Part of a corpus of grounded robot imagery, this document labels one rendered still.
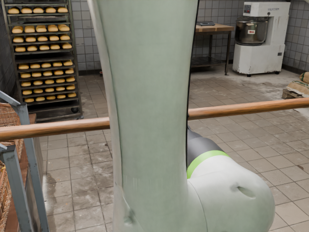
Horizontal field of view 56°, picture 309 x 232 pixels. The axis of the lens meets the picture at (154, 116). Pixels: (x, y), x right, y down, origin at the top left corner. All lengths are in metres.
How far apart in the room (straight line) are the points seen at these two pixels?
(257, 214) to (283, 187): 2.25
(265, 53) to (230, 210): 5.54
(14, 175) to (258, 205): 0.96
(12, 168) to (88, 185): 1.40
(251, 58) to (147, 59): 5.48
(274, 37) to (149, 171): 5.72
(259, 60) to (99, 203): 4.34
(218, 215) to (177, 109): 0.16
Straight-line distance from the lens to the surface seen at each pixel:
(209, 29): 5.46
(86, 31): 5.70
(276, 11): 5.94
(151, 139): 0.30
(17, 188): 1.25
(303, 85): 4.59
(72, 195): 2.46
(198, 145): 0.52
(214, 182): 0.42
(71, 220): 2.24
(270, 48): 5.94
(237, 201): 0.41
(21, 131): 0.70
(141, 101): 0.29
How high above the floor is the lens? 1.47
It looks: 23 degrees down
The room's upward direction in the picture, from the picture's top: straight up
